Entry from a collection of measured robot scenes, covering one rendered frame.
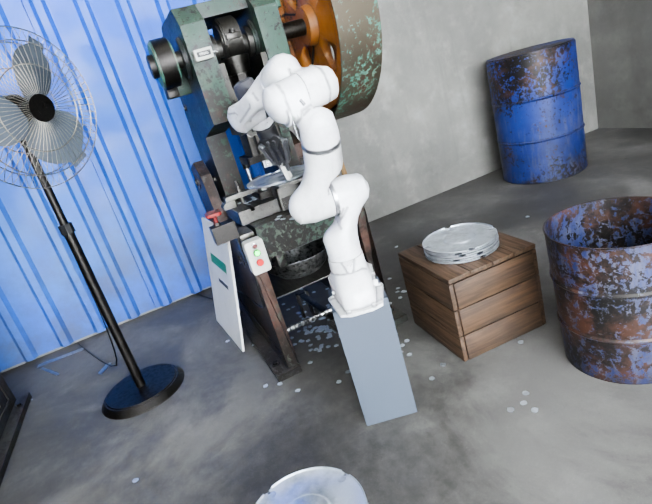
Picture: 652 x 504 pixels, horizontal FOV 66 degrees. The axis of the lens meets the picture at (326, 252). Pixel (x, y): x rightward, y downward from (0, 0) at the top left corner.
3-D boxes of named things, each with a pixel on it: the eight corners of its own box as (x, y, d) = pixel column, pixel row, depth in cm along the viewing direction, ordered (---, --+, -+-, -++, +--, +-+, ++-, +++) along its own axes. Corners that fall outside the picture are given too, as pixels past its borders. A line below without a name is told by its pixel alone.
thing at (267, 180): (303, 163, 229) (302, 161, 228) (321, 170, 202) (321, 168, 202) (242, 183, 223) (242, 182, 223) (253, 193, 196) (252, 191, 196)
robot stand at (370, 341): (417, 412, 172) (387, 297, 157) (367, 426, 172) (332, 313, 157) (405, 382, 189) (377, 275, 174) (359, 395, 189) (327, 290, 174)
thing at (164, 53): (201, 89, 196) (180, 29, 188) (172, 97, 193) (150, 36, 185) (192, 93, 216) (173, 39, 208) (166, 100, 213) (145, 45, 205)
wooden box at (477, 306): (546, 323, 198) (535, 243, 187) (464, 362, 190) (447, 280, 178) (485, 291, 235) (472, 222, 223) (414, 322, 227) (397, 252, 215)
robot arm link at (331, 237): (388, 245, 158) (369, 169, 150) (334, 265, 155) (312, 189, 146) (375, 237, 168) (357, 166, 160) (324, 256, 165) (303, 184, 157)
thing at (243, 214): (337, 190, 221) (333, 177, 219) (242, 226, 208) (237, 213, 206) (312, 183, 248) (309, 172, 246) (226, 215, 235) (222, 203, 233)
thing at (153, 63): (316, 46, 211) (304, 0, 204) (160, 89, 191) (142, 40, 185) (301, 50, 226) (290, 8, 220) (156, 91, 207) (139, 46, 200)
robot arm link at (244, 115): (282, 54, 149) (263, 87, 179) (231, 85, 145) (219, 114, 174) (303, 86, 151) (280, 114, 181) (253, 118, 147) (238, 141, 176)
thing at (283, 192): (318, 205, 203) (309, 173, 199) (287, 217, 199) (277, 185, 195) (297, 198, 226) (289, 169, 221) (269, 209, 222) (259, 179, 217)
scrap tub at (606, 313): (733, 347, 160) (734, 206, 144) (641, 408, 147) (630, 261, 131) (614, 305, 197) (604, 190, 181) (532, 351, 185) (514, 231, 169)
